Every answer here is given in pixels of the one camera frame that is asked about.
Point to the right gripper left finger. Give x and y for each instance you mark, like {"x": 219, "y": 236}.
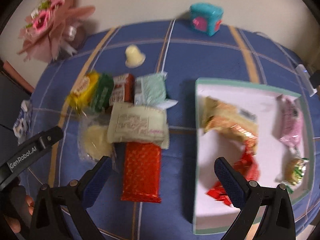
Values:
{"x": 48, "y": 221}

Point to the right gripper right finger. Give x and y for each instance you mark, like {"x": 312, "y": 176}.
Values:
{"x": 277, "y": 221}

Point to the green striped candy packet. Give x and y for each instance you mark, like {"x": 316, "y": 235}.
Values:
{"x": 293, "y": 170}

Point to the clear round bun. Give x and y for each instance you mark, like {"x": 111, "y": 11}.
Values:
{"x": 92, "y": 138}

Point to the red flower snack packet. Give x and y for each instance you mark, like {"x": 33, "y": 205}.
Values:
{"x": 229, "y": 188}

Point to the orange red patterned packet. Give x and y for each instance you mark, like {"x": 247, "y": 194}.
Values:
{"x": 142, "y": 168}

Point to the cream paper snack packet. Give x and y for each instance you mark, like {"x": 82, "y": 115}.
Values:
{"x": 144, "y": 124}

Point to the yellow snack packet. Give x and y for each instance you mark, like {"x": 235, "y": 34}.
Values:
{"x": 81, "y": 95}

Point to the pink snack packet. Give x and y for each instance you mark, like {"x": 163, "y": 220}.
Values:
{"x": 291, "y": 122}

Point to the brown milk biscuit packet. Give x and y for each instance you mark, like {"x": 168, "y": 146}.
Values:
{"x": 123, "y": 90}

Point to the beige barcode cake packet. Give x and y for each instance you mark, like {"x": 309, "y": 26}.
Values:
{"x": 230, "y": 121}

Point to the mint green snack packet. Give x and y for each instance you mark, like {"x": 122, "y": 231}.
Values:
{"x": 150, "y": 90}

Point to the person's left hand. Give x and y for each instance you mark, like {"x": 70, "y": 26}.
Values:
{"x": 22, "y": 213}

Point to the crumpled blue white wrapper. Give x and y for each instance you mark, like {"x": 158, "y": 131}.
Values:
{"x": 23, "y": 121}

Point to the black cabinet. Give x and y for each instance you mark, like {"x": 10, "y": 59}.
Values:
{"x": 11, "y": 97}

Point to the teal rimmed white tray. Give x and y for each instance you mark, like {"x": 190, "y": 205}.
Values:
{"x": 266, "y": 134}

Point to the pink flower bouquet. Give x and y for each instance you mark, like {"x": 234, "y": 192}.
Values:
{"x": 53, "y": 29}

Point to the black power adapter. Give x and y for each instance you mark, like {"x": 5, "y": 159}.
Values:
{"x": 315, "y": 79}

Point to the small pudding cup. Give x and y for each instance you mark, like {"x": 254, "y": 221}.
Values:
{"x": 134, "y": 57}

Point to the white power strip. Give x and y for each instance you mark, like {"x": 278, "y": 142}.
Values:
{"x": 305, "y": 77}

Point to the blue plaid tablecloth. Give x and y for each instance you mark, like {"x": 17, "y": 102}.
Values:
{"x": 186, "y": 55}

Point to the teal toy house box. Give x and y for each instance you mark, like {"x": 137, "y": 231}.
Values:
{"x": 206, "y": 17}

